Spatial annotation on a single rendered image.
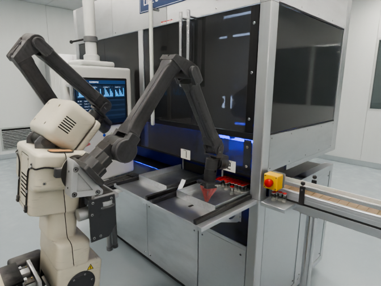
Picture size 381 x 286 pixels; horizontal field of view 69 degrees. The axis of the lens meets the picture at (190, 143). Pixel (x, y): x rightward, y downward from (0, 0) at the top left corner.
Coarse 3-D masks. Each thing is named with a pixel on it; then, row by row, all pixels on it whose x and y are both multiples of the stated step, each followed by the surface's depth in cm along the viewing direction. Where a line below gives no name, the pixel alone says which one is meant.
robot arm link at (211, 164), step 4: (208, 160) 125; (212, 160) 124; (216, 160) 125; (220, 160) 128; (208, 164) 125; (212, 164) 124; (216, 164) 125; (220, 164) 129; (208, 168) 125; (212, 168) 124; (216, 168) 125
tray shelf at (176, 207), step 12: (132, 192) 148; (144, 192) 148; (156, 204) 133; (168, 204) 133; (180, 204) 133; (192, 204) 134; (240, 204) 134; (252, 204) 137; (180, 216) 121; (192, 216) 121; (216, 216) 122; (228, 216) 124; (204, 228) 113
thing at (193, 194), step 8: (216, 176) 163; (176, 192) 142; (184, 192) 146; (192, 192) 148; (200, 192) 148; (216, 192) 148; (224, 192) 148; (248, 192) 142; (192, 200) 134; (200, 200) 130; (216, 200) 138; (224, 200) 138; (232, 200) 133; (208, 208) 127; (216, 208) 125
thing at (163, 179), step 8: (168, 168) 181; (176, 168) 186; (144, 176) 162; (152, 176) 173; (160, 176) 173; (168, 176) 173; (176, 176) 173; (184, 176) 173; (192, 176) 173; (200, 176) 166; (152, 184) 157; (160, 184) 151; (168, 184) 159; (176, 184) 153
